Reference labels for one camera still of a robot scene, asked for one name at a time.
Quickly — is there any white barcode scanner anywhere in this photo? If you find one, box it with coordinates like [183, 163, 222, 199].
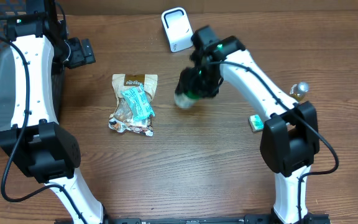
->
[161, 7, 193, 53]

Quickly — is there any Kleenex tissue pack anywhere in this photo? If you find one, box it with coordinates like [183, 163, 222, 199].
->
[248, 114, 264, 133]

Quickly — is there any beige Pantree snack pouch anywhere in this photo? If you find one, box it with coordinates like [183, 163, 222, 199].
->
[108, 74, 158, 137]

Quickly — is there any green lid white jar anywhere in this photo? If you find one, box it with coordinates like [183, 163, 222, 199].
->
[174, 90, 201, 110]

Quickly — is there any teal snack packet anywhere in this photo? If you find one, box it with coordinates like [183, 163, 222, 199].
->
[121, 84, 155, 121]

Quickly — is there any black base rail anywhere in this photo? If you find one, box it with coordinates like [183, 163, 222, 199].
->
[54, 213, 331, 224]

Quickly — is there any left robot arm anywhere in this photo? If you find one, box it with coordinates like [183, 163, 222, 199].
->
[0, 1, 109, 223]

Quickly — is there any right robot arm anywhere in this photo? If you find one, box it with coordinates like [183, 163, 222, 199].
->
[174, 26, 319, 223]

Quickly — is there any yellow Vim liquid bottle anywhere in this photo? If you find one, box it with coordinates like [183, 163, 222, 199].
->
[290, 82, 310, 101]

